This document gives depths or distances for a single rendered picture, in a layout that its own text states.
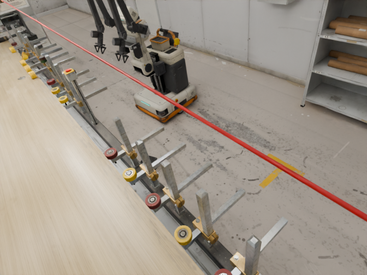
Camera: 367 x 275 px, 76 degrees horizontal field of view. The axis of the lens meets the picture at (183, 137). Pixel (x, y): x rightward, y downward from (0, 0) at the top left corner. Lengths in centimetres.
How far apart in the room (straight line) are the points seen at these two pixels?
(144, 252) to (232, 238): 109
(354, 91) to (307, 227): 187
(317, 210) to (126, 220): 163
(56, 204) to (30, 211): 14
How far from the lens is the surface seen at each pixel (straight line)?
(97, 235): 129
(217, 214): 128
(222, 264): 131
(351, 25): 294
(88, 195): 145
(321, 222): 230
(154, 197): 128
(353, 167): 276
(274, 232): 124
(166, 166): 109
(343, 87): 353
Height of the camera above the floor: 194
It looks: 42 degrees down
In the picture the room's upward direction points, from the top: 12 degrees counter-clockwise
